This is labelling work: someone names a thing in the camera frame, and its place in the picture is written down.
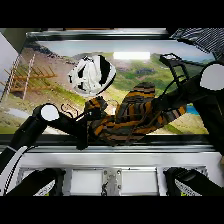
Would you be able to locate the dark blue checked garment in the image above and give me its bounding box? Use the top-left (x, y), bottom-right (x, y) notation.
top-left (169, 27), bottom-right (224, 60)

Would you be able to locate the orange black striped garment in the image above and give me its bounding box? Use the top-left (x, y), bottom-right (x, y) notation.
top-left (83, 81), bottom-right (188, 146)

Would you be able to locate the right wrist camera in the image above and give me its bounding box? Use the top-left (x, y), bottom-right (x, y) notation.
top-left (159, 52), bottom-right (189, 88)

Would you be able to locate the white and black garment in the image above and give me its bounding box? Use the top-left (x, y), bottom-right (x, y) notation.
top-left (67, 54), bottom-right (118, 98)

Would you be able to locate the silver frame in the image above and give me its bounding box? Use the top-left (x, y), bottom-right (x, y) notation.
top-left (0, 27), bottom-right (224, 197)

